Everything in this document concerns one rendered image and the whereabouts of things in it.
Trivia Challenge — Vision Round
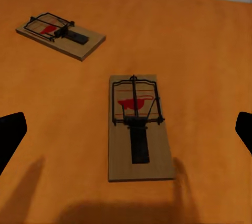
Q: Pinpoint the mousetrap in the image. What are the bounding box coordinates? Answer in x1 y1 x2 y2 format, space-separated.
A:
15 12 106 62
109 74 175 183

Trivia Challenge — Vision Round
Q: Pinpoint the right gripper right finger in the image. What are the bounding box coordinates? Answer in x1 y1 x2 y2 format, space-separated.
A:
235 111 252 154

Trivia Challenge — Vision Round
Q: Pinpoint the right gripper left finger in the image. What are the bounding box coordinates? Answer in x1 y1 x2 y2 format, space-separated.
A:
0 112 27 174

